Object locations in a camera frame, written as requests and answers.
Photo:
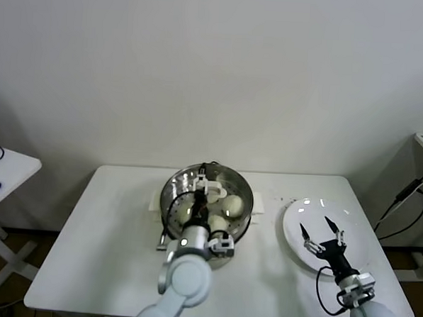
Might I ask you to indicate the white steamed baozi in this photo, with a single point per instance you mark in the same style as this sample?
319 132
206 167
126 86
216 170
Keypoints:
218 222
233 206
184 212
213 198

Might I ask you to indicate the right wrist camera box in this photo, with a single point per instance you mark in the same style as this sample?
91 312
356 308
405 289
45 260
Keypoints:
365 280

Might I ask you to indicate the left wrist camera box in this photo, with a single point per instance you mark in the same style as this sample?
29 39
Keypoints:
223 245

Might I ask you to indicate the white side table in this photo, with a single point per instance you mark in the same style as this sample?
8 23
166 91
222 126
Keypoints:
16 166

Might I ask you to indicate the white electric cooking pot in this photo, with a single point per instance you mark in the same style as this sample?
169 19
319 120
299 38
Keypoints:
259 203

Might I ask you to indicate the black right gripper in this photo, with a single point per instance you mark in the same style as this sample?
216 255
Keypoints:
336 254

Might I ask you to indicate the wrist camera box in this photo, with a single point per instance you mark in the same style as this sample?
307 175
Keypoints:
223 245
365 280

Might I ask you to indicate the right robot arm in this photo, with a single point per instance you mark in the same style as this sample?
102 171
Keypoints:
370 312

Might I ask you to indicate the black pot power plug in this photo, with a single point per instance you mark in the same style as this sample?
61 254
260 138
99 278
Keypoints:
215 163

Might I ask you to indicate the perforated steel steamer basket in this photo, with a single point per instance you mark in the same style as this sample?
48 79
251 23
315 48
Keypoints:
245 217

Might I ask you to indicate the large white plate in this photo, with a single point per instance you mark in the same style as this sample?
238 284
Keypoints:
301 213

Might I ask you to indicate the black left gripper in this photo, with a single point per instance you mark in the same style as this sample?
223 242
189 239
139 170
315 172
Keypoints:
200 209

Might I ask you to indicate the scattered dark crumbs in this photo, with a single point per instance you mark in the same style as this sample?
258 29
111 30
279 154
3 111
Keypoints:
282 198

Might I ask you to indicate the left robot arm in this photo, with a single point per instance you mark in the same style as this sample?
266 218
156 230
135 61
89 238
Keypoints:
184 278

